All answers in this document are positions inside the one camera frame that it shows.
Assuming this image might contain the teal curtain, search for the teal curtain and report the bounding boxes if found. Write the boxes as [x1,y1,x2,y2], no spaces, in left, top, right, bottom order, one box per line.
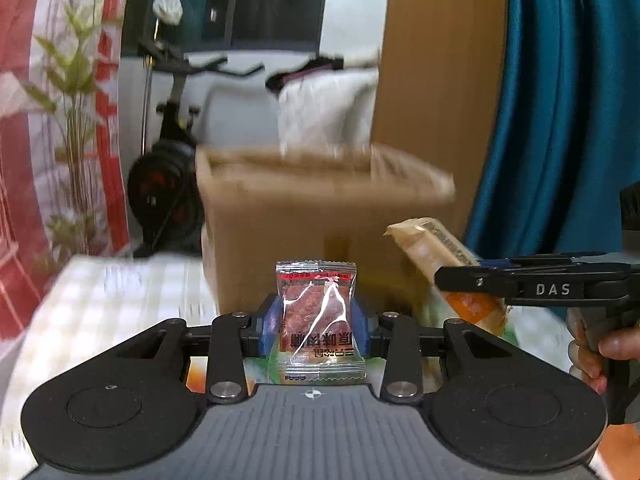
[462,0,640,272]

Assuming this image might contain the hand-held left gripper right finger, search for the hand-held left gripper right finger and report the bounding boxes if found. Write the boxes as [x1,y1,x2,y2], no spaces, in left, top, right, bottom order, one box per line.
[349,297,493,405]

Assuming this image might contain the metal pole with white cover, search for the metal pole with white cover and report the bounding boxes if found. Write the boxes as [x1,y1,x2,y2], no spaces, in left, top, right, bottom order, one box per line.
[140,0,183,156]

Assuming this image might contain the brown cardboard box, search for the brown cardboard box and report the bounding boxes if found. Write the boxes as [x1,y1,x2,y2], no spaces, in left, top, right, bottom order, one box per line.
[195,142,457,313]

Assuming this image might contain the black garment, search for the black garment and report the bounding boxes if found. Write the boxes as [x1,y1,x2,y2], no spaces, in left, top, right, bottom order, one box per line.
[265,55,347,96]

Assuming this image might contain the white quilted blanket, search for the white quilted blanket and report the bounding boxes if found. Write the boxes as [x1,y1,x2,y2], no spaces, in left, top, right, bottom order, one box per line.
[276,67,381,157]

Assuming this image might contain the person's right hand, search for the person's right hand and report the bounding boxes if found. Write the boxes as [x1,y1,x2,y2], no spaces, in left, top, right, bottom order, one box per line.
[567,320,640,395]

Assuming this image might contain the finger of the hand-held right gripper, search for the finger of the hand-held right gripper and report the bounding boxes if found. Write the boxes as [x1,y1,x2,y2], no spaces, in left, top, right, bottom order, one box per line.
[434,264,632,307]
[477,251,608,270]

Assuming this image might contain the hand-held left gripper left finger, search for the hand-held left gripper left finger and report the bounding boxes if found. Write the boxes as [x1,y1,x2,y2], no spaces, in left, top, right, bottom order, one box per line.
[145,296,282,405]

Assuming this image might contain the black exercise bike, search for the black exercise bike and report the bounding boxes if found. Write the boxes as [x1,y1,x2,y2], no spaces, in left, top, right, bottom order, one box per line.
[126,37,265,259]

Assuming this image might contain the checked tablecloth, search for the checked tablecloth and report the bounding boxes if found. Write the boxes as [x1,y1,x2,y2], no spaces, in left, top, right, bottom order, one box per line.
[0,254,223,463]

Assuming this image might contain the dark glass window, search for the dark glass window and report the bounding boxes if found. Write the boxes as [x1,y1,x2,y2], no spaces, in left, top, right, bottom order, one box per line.
[122,0,332,54]

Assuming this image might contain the red clear snack packet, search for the red clear snack packet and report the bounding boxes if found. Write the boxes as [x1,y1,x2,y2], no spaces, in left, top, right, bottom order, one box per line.
[275,260,368,385]

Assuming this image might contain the red printed backdrop cloth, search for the red printed backdrop cloth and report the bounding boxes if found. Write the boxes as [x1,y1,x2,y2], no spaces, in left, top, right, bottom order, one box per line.
[0,0,137,363]

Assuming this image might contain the wooden board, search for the wooden board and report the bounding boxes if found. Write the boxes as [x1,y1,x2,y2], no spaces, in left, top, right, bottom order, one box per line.
[370,0,509,241]

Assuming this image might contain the white fluffy garment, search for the white fluffy garment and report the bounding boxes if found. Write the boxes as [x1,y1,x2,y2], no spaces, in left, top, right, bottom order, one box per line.
[344,50,381,70]

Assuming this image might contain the beige orange snack packet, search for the beige orange snack packet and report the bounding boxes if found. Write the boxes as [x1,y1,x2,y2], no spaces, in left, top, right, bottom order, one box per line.
[384,217,511,338]

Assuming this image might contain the clear plastic liner bag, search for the clear plastic liner bag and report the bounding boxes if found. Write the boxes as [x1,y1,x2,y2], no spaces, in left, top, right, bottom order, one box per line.
[195,142,457,203]

